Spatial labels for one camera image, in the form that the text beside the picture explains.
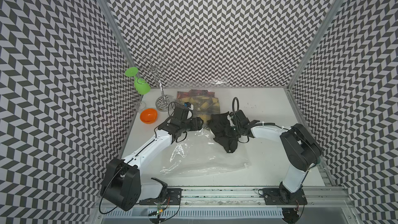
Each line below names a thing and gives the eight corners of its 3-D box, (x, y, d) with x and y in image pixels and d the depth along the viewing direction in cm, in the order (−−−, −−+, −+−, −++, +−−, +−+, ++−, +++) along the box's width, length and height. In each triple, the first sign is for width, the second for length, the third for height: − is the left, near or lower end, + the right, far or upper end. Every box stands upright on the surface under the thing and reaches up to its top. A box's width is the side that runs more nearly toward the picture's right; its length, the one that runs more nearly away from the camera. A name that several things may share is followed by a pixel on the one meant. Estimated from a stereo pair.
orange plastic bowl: (140, 124, 100) (138, 119, 96) (144, 112, 106) (141, 108, 102) (156, 124, 100) (154, 119, 96) (159, 113, 106) (157, 108, 102)
